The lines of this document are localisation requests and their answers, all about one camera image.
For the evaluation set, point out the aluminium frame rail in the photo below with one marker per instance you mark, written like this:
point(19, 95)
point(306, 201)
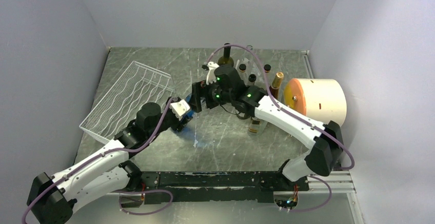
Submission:
point(337, 182)

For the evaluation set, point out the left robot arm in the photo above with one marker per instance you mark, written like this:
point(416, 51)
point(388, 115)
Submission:
point(55, 198)

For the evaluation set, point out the small dark capped bottle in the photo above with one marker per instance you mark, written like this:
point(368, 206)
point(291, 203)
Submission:
point(256, 126)

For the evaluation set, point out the silver capped dark bottle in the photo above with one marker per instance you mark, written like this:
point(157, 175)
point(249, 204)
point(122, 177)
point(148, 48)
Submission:
point(251, 80)

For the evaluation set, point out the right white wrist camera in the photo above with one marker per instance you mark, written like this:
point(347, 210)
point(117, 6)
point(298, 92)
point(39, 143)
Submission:
point(211, 77)

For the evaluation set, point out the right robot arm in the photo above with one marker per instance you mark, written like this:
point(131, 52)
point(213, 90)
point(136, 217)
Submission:
point(324, 142)

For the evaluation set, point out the clear amber liquor bottle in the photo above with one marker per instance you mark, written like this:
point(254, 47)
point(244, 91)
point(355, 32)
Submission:
point(267, 69)

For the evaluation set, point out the blue clear bottle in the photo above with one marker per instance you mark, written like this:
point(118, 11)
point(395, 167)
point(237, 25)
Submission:
point(186, 118)

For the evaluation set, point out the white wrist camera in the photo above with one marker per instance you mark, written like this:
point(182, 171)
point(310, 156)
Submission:
point(211, 77)
point(180, 108)

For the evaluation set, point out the clear glass flask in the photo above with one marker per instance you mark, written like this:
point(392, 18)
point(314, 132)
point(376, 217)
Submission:
point(251, 57)

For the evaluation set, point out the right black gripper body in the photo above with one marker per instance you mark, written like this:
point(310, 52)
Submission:
point(213, 95)

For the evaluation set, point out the dark green wine bottle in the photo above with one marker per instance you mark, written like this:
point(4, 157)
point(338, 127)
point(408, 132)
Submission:
point(226, 58)

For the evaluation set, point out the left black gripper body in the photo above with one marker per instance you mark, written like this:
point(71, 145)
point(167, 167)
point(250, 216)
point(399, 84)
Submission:
point(170, 120)

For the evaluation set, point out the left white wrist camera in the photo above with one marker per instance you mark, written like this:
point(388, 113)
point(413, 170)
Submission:
point(180, 108)

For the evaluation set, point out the gold foil wine bottle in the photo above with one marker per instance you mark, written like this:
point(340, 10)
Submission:
point(276, 84)

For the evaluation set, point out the white cylinder orange face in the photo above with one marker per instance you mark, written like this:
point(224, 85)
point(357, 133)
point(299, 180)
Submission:
point(319, 99)

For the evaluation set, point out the clear bottle white label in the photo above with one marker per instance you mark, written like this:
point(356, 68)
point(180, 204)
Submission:
point(242, 72)

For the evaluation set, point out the white wire wine rack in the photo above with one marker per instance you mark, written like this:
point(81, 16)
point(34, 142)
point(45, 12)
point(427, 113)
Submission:
point(139, 84)

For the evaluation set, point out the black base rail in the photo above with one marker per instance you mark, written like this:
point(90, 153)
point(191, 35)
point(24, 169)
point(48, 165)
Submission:
point(213, 186)

